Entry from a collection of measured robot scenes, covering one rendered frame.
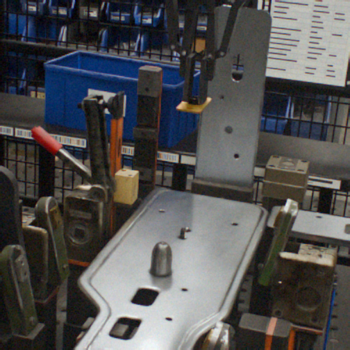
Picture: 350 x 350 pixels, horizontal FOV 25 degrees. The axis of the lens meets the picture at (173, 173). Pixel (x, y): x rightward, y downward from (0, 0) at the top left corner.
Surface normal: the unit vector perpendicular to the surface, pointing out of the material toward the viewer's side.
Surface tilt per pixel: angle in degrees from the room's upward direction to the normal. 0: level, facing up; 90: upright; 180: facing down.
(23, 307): 78
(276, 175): 89
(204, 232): 0
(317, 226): 0
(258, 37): 90
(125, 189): 90
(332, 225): 0
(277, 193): 89
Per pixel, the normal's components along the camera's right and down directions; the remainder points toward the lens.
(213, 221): 0.07, -0.93
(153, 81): -0.26, 0.33
